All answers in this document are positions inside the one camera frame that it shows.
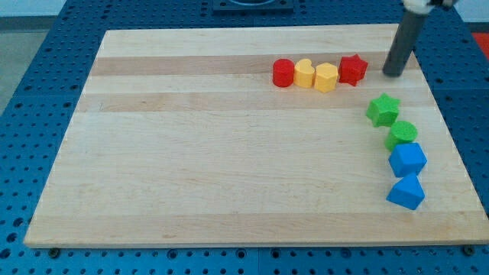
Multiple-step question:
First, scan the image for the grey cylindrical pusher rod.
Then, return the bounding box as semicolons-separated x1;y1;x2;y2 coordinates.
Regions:
382;10;428;77

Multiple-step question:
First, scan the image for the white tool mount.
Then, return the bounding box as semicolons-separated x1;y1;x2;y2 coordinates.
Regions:
402;0;458;15

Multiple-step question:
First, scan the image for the red star block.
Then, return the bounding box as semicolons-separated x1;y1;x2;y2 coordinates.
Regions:
338;54;368;86

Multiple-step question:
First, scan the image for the green star block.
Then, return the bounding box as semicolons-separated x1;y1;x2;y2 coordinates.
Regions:
366;93;400;128

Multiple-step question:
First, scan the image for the yellow hexagon block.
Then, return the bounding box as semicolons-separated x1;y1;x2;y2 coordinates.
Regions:
314;63;338;92

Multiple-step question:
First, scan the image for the green cylinder block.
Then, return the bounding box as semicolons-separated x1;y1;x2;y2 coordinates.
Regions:
384;121;418;151

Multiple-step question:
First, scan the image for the yellow heart block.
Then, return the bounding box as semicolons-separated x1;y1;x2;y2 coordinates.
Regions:
293;59;316;88

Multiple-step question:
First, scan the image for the blue cube block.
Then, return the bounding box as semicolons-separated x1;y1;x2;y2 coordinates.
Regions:
388;143;427;177

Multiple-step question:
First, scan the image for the red cylinder block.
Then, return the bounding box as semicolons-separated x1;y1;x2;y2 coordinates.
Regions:
272;59;295;87

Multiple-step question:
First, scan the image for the wooden board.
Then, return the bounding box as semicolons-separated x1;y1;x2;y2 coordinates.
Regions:
24;24;488;248

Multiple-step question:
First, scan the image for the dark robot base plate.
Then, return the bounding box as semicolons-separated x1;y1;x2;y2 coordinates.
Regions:
212;0;294;15

